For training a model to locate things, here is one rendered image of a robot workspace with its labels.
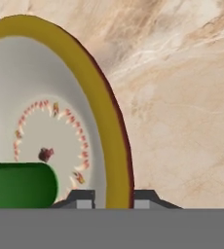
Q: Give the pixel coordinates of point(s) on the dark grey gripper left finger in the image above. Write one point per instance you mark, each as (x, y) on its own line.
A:
(81, 196)

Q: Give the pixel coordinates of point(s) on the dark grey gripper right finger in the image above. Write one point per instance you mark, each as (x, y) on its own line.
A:
(144, 196)

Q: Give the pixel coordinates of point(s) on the white bowl with yellow rim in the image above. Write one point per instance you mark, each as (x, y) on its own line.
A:
(94, 97)

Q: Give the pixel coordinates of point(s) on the green cup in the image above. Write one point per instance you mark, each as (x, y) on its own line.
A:
(19, 186)

